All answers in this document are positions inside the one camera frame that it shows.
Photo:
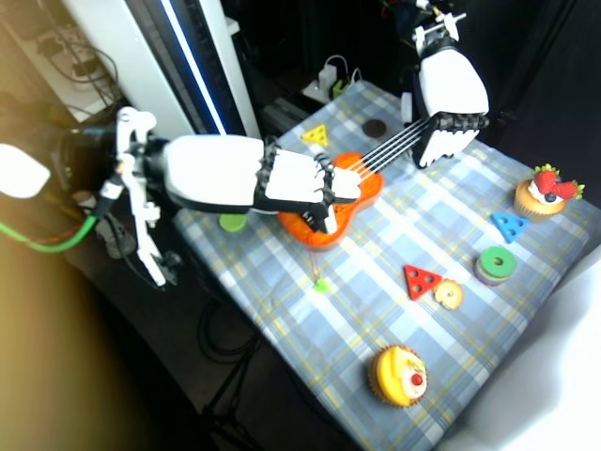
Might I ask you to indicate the chocolate sandwich cookie toy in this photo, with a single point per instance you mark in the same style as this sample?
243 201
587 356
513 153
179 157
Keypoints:
374 127

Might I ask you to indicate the yellow fruit toy cupcake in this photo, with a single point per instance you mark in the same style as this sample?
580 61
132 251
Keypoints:
396 380

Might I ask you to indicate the blue plaid tablecloth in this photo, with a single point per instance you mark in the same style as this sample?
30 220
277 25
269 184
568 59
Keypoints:
357 319

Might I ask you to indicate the white panel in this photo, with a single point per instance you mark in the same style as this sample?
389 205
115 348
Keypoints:
540 376

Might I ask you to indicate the green sandwich cookie toy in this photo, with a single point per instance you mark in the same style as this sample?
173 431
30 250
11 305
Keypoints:
232 222

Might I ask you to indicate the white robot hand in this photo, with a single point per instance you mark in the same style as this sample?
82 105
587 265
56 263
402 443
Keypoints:
211 171
451 84

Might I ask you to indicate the orange toy ukulele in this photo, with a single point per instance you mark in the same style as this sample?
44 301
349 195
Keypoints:
366 188

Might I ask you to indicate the strawberry toy cupcake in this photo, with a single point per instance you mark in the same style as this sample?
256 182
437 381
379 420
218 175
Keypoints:
540 202

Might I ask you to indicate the white robot body column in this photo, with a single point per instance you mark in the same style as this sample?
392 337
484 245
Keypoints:
141 56

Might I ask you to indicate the white power strip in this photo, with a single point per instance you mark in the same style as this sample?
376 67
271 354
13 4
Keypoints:
326 77

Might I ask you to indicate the blue triangle block with holes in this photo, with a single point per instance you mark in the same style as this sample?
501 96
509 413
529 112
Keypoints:
512 232

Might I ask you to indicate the yellow triangle block with holes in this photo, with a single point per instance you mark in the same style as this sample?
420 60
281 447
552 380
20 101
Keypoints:
313 137

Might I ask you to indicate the red triangle block with holes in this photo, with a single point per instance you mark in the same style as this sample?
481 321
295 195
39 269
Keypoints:
413 286

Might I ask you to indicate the tan toy biscuit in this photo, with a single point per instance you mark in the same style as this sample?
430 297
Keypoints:
448 296

